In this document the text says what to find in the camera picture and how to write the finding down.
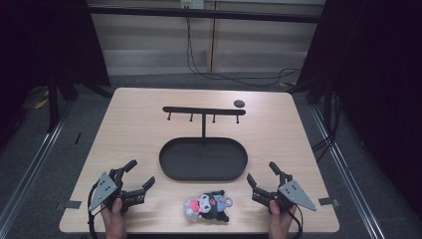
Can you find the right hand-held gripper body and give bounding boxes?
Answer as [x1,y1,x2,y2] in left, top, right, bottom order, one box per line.
[251,171,317,213]

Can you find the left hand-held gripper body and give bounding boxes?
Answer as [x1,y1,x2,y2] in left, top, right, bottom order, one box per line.
[89,168,147,212]

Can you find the black and pink plush keychain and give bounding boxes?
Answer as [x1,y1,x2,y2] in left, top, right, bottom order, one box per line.
[182,189,234,224]

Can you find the black hook stand with tray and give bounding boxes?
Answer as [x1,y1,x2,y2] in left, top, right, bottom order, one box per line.
[158,106,249,183]

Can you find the person's left hand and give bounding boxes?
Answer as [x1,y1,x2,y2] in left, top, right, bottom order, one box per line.
[101,197,127,239]

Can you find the person's right hand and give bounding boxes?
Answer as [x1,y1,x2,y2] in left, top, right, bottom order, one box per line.
[268,199,298,239]

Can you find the grey tape piece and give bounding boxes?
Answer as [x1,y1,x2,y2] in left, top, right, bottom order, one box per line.
[317,196,340,207]
[64,199,83,210]

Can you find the black stand legs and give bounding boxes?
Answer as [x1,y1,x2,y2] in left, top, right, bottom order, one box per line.
[45,74,114,133]

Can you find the yellow floor tape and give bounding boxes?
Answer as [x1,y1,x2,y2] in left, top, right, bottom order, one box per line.
[34,90,50,111]

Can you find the black curtain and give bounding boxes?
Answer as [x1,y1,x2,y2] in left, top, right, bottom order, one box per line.
[0,0,111,147]
[297,0,422,220]

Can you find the black horizontal bar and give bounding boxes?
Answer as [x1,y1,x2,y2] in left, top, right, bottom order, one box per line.
[87,4,326,25]

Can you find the right hand-held gripper cable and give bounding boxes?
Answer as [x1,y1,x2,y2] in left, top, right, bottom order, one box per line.
[287,204,304,239]

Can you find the hand-held gripper cable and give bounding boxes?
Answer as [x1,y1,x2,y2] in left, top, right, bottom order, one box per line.
[287,204,304,239]
[87,188,101,239]

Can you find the left hand-held gripper cable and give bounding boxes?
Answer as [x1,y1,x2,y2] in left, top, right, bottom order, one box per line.
[87,188,101,239]

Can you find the metal floor rail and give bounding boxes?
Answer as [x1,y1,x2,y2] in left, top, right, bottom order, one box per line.
[310,106,387,239]
[0,109,69,233]

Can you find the bundle of black floor cables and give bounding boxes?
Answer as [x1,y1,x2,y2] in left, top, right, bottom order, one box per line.
[311,91,343,163]

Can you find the black wall cable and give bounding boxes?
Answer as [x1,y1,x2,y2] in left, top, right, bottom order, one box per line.
[184,15,303,89]

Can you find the white wall socket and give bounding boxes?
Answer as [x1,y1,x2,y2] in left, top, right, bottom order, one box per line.
[180,0,205,10]

